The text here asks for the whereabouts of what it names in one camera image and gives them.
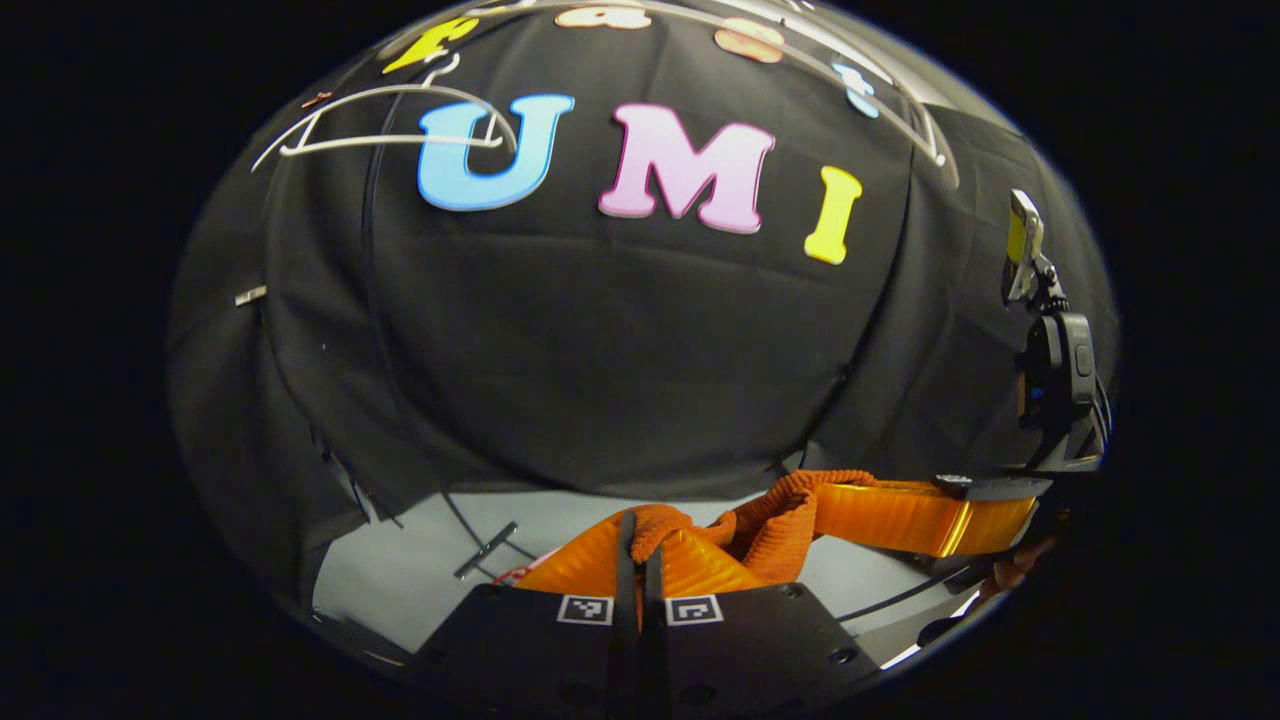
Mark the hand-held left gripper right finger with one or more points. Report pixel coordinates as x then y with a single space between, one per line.
653 650

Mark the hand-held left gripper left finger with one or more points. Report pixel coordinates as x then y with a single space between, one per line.
627 650

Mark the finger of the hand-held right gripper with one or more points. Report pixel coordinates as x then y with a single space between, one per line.
900 515

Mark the black clothes rack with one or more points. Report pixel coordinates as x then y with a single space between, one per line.
487 548

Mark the white plastic hanger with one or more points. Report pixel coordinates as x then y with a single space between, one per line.
380 142

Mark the silver clip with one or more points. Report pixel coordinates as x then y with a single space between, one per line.
251 296

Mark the pink clip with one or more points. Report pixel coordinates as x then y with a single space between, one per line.
316 100

